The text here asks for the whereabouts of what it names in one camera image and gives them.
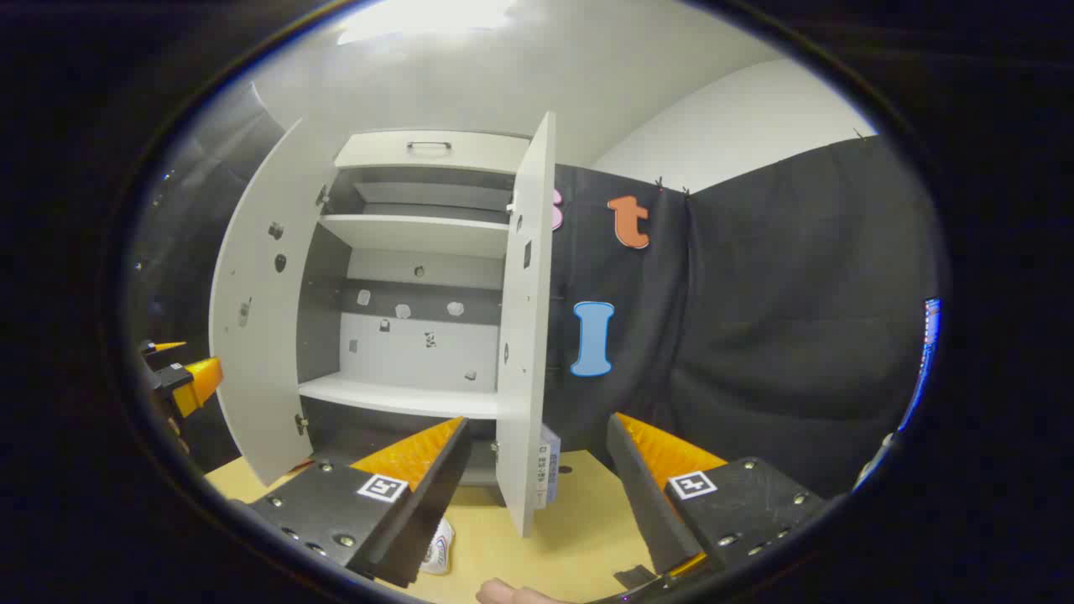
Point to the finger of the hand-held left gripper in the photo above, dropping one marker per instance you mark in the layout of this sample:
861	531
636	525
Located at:
164	346
201	382

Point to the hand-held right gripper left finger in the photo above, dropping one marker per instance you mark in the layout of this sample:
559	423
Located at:
436	503

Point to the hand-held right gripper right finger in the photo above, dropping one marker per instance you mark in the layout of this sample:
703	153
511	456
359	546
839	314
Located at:
646	503

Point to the white shoe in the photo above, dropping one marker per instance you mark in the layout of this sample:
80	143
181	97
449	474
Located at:
438	549

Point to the white shoe cabinet door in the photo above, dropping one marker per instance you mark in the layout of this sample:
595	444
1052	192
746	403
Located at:
268	335
524	335

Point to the white shoe cabinet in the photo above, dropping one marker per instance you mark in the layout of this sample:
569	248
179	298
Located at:
419	352

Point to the blue grey book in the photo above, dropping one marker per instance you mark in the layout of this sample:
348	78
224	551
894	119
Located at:
554	453

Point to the white book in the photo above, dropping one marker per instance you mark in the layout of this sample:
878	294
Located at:
543	474

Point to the black backdrop cloth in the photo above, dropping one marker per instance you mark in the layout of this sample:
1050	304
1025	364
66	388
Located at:
797	319

